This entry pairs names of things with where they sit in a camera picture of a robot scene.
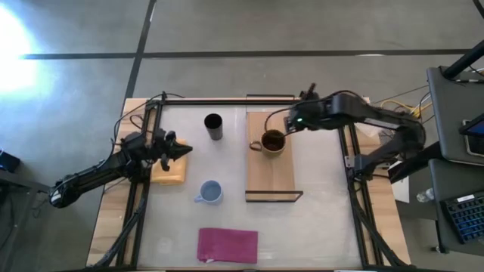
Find clear plastic water bottle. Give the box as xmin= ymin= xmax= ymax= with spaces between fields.
xmin=416 ymin=187 xmax=436 ymax=203

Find long wooden tray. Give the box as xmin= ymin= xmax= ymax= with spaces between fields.
xmin=244 ymin=94 xmax=304 ymax=203

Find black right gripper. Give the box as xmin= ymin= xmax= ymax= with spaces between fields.
xmin=281 ymin=98 xmax=330 ymax=136

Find magenta folded cloth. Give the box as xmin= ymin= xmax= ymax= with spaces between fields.
xmin=196 ymin=227 xmax=259 ymax=264

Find black monitor stand pole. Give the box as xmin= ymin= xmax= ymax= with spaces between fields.
xmin=441 ymin=39 xmax=484 ymax=80

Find grey side desk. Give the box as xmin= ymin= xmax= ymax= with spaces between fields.
xmin=426 ymin=66 xmax=484 ymax=255

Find brown ceramic mug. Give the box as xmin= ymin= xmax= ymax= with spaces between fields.
xmin=249 ymin=128 xmax=287 ymax=159

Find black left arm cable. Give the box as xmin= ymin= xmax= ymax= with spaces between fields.
xmin=110 ymin=90 xmax=185 ymax=152

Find tall black cup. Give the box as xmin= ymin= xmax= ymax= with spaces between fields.
xmin=203 ymin=113 xmax=224 ymax=141

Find black box on floor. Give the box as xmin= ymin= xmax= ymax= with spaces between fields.
xmin=0 ymin=149 xmax=22 ymax=174

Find black metal table frame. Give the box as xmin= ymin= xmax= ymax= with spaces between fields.
xmin=92 ymin=92 xmax=411 ymax=270

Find white paper sheet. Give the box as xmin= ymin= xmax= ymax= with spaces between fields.
xmin=388 ymin=160 xmax=411 ymax=204

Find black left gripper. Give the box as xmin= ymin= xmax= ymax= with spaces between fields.
xmin=150 ymin=128 xmax=193 ymax=172

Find yellow cable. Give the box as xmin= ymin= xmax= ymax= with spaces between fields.
xmin=380 ymin=98 xmax=423 ymax=119

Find light blue mug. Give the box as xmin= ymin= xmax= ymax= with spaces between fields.
xmin=194 ymin=179 xmax=225 ymax=206

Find tablet with black case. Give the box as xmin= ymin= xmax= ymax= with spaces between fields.
xmin=458 ymin=113 xmax=484 ymax=158

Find black keyboard with blue keys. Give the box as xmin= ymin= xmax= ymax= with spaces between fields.
xmin=439 ymin=190 xmax=484 ymax=245

